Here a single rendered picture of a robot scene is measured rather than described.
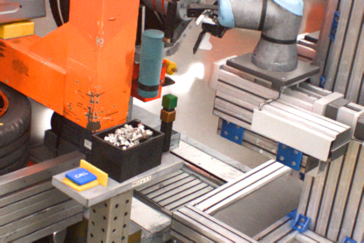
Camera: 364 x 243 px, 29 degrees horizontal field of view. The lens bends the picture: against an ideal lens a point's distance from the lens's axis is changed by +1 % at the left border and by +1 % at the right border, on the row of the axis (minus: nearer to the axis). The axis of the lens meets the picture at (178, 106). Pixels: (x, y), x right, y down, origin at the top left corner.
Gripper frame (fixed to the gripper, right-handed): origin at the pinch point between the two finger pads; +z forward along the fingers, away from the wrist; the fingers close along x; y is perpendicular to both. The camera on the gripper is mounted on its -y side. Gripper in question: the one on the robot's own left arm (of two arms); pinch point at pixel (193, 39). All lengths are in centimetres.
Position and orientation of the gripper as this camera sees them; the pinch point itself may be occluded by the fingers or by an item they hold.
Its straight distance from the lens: 250.0
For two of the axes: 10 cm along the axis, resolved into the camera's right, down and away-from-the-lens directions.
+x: -0.5, 6.2, 7.8
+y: 8.8, 3.9, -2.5
